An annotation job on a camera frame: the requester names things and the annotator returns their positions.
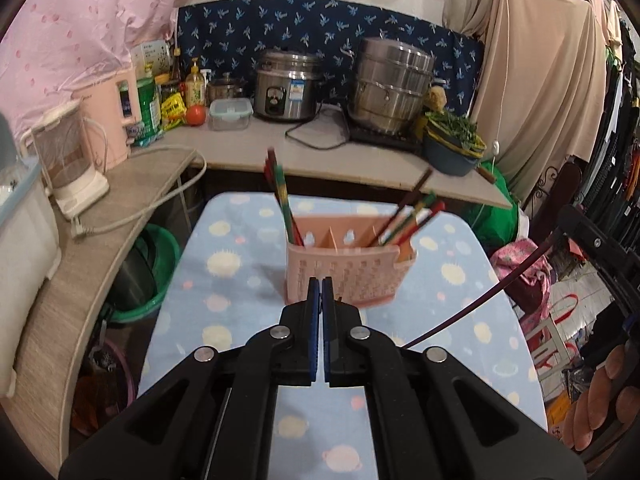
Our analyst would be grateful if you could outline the beige hanging curtain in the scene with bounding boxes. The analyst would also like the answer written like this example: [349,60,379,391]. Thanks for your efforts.
[442,0,606,200]

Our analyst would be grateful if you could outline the navy floral cloth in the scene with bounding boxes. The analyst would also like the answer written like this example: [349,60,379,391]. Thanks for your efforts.
[177,0,484,115]

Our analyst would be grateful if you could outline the green tin can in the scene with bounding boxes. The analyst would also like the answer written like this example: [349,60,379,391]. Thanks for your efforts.
[128,77,162,146]

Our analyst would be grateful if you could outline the white power cable plug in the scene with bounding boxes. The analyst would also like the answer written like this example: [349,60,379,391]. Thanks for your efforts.
[69,144,208,240]

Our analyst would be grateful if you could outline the yellow oil bottle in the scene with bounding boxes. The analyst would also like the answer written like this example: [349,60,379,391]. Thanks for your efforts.
[184,58,206,107]

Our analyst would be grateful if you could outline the black induction cooker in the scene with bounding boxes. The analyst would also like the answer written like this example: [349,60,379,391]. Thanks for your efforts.
[342,104,422,156]

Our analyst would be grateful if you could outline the pink perforated utensil basket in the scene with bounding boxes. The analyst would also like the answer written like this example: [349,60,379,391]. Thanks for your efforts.
[285,214,416,307]

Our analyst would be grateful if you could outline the white carton box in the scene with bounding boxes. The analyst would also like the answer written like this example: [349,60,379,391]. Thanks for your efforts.
[130,39,171,79]

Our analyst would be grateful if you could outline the white blender jug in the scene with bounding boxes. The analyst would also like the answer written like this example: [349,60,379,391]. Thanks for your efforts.
[20,100,110,220]

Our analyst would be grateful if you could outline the blue basin with greens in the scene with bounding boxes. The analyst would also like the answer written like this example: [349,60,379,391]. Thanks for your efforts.
[421,110,487,177]

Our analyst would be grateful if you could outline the steel rice cooker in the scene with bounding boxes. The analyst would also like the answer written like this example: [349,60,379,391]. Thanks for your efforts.
[254,50,321,122]

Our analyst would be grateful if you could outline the yellow snack packet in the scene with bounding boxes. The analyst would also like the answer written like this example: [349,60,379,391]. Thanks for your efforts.
[160,92,188,131]

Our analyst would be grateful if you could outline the green plastic basin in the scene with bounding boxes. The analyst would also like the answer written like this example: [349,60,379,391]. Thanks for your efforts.
[103,223,181,325]

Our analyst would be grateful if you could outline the clear food container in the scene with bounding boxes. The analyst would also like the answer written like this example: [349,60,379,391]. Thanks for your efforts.
[208,98,254,131]

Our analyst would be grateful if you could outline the large steel steamer pot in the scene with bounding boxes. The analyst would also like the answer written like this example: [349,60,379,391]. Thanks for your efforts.
[347,37,436,133]

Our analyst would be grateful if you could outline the white dish drainer box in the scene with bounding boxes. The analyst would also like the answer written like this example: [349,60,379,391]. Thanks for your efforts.
[0,112,62,400]

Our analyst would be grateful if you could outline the red tomato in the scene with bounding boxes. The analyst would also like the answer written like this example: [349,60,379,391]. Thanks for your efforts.
[184,104,207,127]

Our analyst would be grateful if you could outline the dark red chopstick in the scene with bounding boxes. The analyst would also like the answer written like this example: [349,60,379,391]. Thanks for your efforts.
[264,160,280,202]

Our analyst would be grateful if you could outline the pink dotted curtain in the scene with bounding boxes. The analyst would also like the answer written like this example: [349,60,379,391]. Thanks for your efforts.
[1,0,186,136]

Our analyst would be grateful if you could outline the dark maroon chopstick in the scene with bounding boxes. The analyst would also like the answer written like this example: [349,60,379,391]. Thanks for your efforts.
[367,167,433,248]
[401,238,558,351]

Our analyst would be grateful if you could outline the green chopstick gold band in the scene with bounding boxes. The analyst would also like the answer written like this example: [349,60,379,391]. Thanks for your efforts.
[273,165,299,245]

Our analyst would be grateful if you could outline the blue planet pattern tablecloth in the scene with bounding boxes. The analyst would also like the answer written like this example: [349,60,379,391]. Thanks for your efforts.
[140,193,546,479]

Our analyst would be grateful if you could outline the small steel lidded pot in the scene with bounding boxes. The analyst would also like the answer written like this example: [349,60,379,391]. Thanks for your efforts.
[206,73,245,105]

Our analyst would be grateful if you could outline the pink electric kettle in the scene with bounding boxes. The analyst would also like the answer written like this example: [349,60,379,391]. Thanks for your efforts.
[72,67,141,172]

